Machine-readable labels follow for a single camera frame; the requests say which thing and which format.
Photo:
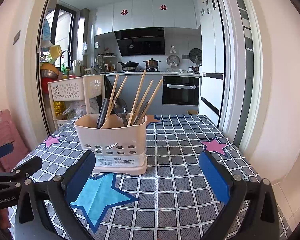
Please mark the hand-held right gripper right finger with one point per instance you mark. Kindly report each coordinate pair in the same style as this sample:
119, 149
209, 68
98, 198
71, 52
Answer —
213, 177

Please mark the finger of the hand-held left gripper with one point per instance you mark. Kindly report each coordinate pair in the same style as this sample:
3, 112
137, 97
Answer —
1, 151
30, 166

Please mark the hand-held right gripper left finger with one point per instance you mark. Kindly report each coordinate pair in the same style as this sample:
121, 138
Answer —
81, 175

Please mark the cream plastic utensil holder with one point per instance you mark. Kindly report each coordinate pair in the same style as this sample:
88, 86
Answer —
115, 132

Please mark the person's left hand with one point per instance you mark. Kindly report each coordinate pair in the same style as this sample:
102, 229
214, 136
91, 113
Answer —
1, 218

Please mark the tall pink plastic stool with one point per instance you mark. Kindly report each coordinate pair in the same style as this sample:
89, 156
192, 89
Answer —
7, 132

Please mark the grey checked star tablecloth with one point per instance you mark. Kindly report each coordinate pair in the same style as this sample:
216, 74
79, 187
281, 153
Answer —
180, 155

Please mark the gold tinsel bundle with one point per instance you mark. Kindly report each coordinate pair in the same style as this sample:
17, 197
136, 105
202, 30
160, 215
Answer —
58, 108

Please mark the clear plastic bags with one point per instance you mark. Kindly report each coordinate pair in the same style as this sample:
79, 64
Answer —
75, 110

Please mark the cardboard box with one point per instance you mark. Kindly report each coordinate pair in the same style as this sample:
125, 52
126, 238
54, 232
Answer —
192, 112

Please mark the white perforated storage cart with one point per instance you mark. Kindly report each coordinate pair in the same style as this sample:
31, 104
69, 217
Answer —
67, 88

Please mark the black built-in oven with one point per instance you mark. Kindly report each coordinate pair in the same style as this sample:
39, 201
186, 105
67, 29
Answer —
180, 96

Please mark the metal bowl in orange basin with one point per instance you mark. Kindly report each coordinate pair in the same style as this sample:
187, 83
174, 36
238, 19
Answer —
50, 71

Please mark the grey kitchen base cabinet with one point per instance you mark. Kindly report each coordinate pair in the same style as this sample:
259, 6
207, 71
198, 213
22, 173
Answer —
135, 82

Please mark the yellow plastic container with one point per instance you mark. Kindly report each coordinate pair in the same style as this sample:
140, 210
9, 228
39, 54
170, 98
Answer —
55, 51

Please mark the white spice rack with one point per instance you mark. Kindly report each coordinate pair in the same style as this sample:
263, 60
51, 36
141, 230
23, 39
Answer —
110, 62

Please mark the kitchen faucet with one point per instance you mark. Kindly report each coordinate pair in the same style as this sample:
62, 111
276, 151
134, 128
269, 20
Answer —
66, 53

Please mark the black wok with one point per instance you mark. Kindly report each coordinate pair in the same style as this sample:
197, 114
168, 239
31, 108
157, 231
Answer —
128, 65

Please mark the round metal steamer rack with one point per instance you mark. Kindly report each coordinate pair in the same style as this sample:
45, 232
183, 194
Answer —
172, 61

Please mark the black round fan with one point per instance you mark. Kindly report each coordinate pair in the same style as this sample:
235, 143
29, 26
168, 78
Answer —
195, 55

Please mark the hanging plastic bag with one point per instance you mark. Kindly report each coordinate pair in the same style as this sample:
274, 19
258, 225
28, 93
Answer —
84, 47

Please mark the blue hanging bag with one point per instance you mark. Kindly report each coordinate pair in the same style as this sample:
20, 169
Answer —
46, 30

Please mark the metal cooking pot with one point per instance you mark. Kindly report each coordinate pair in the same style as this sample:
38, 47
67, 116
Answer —
152, 63

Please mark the white refrigerator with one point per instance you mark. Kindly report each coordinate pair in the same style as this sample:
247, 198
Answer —
211, 42

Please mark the black range hood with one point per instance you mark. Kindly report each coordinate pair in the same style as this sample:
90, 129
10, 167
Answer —
140, 42

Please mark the red paper decal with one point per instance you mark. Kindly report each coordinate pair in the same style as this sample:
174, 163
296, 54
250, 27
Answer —
124, 12
162, 7

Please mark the white upper kitchen cabinets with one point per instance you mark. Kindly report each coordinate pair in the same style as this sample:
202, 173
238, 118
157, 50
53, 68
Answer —
145, 15

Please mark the grey wall switch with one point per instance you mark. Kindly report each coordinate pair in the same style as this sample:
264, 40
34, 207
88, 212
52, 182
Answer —
16, 37

